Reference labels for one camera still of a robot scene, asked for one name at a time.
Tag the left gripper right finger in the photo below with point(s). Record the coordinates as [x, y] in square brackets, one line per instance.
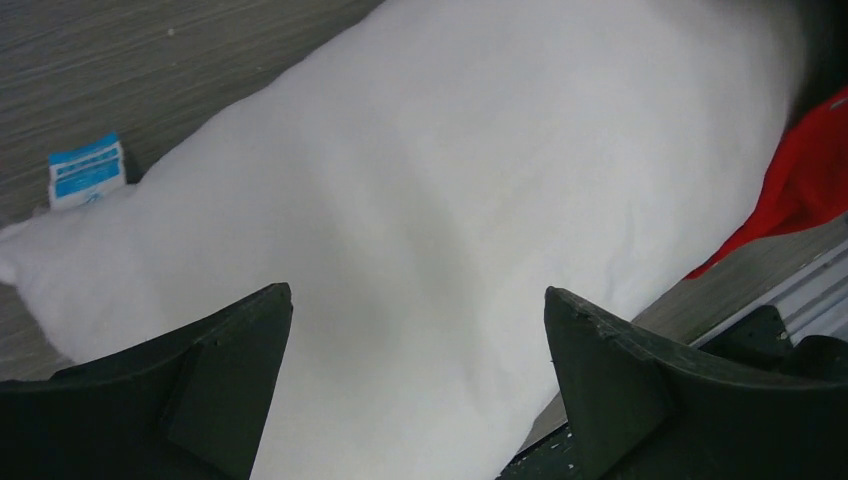
[689, 417]

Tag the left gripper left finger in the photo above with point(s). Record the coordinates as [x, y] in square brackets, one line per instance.
[189, 404]

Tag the pink printed pillowcase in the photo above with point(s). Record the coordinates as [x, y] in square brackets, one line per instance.
[805, 185]

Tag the white pillow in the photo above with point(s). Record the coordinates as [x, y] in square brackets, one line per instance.
[419, 181]

